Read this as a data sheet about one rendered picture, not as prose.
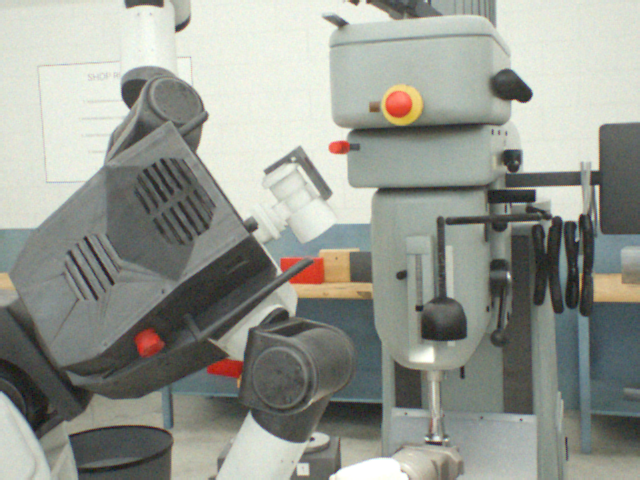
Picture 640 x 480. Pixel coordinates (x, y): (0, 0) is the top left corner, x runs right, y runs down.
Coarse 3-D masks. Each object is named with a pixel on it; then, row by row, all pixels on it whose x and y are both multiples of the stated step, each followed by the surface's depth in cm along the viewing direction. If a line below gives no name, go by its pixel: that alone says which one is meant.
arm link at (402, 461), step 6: (396, 456) 149; (396, 462) 147; (402, 462) 146; (408, 462) 147; (414, 462) 148; (402, 468) 146; (408, 468) 146; (414, 468) 146; (420, 468) 147; (402, 474) 143; (408, 474) 145; (414, 474) 145; (420, 474) 146
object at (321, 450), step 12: (228, 444) 173; (312, 444) 167; (324, 444) 167; (336, 444) 170; (312, 456) 164; (324, 456) 164; (336, 456) 166; (300, 468) 164; (312, 468) 164; (324, 468) 164; (336, 468) 165
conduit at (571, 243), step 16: (560, 224) 179; (560, 240) 185; (576, 240) 183; (592, 240) 170; (544, 256) 174; (576, 256) 172; (592, 256) 169; (544, 272) 173; (576, 272) 171; (592, 272) 169; (544, 288) 175; (560, 288) 186; (576, 288) 172; (592, 288) 184; (560, 304) 175; (576, 304) 175; (592, 304) 181
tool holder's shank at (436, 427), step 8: (432, 384) 160; (440, 384) 161; (432, 392) 161; (440, 392) 161; (432, 400) 161; (440, 400) 161; (432, 408) 161; (440, 408) 161; (432, 416) 161; (440, 416) 161; (432, 424) 161; (440, 424) 161; (432, 432) 161; (440, 432) 161
